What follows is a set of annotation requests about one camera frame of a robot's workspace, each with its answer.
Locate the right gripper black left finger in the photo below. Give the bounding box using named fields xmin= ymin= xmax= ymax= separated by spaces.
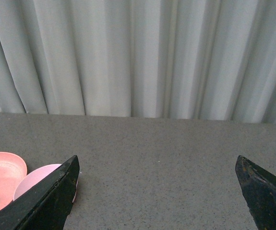
xmin=0 ymin=155 xmax=80 ymax=230

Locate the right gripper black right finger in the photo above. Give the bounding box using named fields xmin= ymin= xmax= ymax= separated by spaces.
xmin=235 ymin=155 xmax=276 ymax=230

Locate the light pink bowl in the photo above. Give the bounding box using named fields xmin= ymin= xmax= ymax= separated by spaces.
xmin=13 ymin=163 xmax=79 ymax=203

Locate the pink plate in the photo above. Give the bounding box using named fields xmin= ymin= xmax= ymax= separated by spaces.
xmin=0 ymin=152 xmax=27 ymax=210

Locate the white curtain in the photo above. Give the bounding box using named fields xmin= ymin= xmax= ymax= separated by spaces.
xmin=0 ymin=0 xmax=276 ymax=123

